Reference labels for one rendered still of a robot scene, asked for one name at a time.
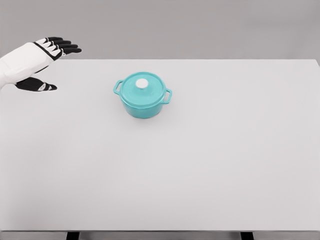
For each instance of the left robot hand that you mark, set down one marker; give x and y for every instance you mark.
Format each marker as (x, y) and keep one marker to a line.
(30, 57)

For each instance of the teal pot lid white knob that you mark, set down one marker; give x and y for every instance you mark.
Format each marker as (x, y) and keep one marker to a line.
(142, 90)

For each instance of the teal pot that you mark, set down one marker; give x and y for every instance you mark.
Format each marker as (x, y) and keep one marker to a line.
(142, 110)

